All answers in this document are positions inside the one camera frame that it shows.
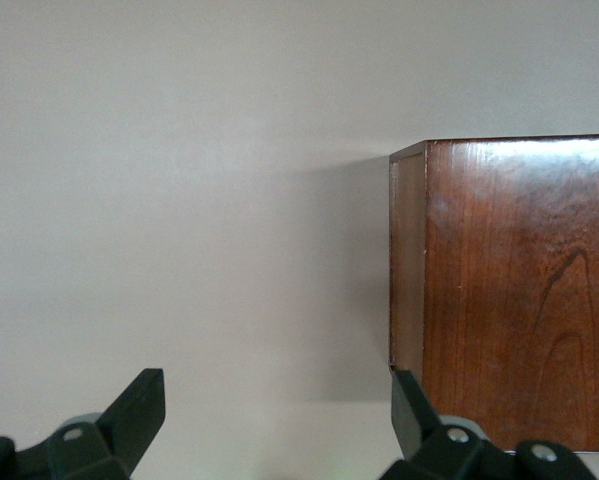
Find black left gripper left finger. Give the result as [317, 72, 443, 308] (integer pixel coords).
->
[0, 368, 167, 480]

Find dark wooden drawer cabinet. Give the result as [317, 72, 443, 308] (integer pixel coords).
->
[388, 133, 599, 454]

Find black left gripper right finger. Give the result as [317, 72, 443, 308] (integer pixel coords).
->
[378, 369, 599, 480]

